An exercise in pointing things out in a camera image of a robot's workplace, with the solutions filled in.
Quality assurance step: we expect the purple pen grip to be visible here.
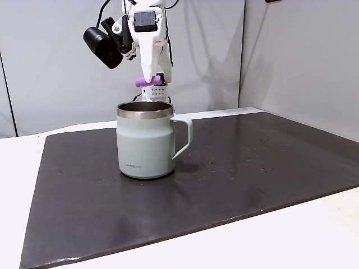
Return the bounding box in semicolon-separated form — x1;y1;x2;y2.
135;76;163;87

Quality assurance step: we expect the pale green steel mug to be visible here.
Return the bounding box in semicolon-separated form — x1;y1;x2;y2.
116;100;194;180

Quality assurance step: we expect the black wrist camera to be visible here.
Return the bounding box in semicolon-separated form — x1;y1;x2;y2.
82;16;134;70

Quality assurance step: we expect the dark grey table mat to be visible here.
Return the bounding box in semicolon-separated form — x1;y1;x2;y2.
19;111;359;269

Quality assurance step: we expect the black camera cable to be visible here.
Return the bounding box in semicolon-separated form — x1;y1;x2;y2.
96;0;112;29

